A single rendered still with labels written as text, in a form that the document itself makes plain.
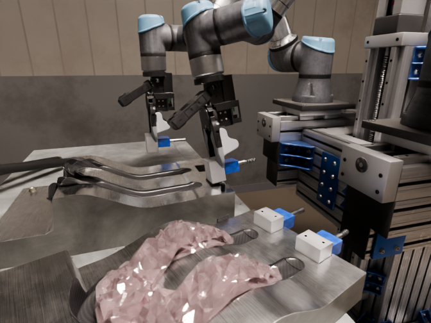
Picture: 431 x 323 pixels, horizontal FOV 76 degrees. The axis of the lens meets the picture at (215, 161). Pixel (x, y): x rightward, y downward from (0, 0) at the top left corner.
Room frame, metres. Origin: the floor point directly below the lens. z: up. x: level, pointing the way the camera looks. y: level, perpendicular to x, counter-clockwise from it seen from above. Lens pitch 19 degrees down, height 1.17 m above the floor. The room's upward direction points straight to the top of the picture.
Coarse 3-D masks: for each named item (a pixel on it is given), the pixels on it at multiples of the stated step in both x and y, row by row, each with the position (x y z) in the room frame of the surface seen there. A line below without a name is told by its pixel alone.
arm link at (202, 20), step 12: (204, 0) 0.66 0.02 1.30; (192, 12) 0.65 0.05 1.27; (204, 12) 0.65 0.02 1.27; (192, 24) 0.65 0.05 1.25; (204, 24) 0.64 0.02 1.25; (192, 36) 0.65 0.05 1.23; (204, 36) 0.64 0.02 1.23; (216, 36) 0.64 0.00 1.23; (192, 48) 0.65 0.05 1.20; (204, 48) 0.64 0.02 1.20; (216, 48) 0.66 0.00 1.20
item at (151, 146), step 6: (150, 138) 0.86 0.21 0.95; (162, 138) 0.88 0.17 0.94; (168, 138) 0.88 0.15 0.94; (180, 138) 0.91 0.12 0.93; (150, 144) 0.86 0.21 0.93; (156, 144) 0.86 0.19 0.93; (162, 144) 0.87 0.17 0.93; (168, 144) 0.88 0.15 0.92; (150, 150) 0.86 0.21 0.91; (156, 150) 0.86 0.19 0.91
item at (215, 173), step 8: (208, 160) 0.64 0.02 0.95; (224, 160) 0.67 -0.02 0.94; (232, 160) 0.65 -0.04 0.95; (248, 160) 0.67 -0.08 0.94; (208, 168) 0.63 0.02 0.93; (216, 168) 0.62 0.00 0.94; (224, 168) 0.63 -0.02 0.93; (232, 168) 0.64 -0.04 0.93; (208, 176) 0.64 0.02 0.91; (216, 176) 0.62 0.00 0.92; (224, 176) 0.63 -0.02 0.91
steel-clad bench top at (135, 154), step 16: (112, 144) 1.32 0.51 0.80; (128, 144) 1.32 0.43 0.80; (144, 144) 1.32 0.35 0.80; (176, 144) 1.32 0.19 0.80; (112, 160) 1.08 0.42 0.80; (128, 160) 1.08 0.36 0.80; (144, 160) 1.08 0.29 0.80; (160, 160) 1.08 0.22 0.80; (176, 160) 1.08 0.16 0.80; (16, 176) 0.91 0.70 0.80; (32, 176) 0.91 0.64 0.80; (48, 176) 0.91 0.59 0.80; (0, 192) 0.77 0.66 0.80; (16, 192) 0.77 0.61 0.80; (0, 208) 0.67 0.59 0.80; (240, 208) 0.67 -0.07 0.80; (80, 256) 0.47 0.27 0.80; (96, 256) 0.47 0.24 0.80; (352, 320) 0.32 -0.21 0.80
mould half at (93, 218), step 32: (96, 160) 0.70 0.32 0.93; (192, 160) 0.82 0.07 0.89; (32, 192) 0.65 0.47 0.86; (64, 192) 0.49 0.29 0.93; (96, 192) 0.51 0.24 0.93; (192, 192) 0.59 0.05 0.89; (224, 192) 0.59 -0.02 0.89; (0, 224) 0.50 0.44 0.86; (32, 224) 0.50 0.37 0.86; (64, 224) 0.47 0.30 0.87; (96, 224) 0.49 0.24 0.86; (128, 224) 0.51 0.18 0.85; (160, 224) 0.53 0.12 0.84; (0, 256) 0.44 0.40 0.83; (32, 256) 0.45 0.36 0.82
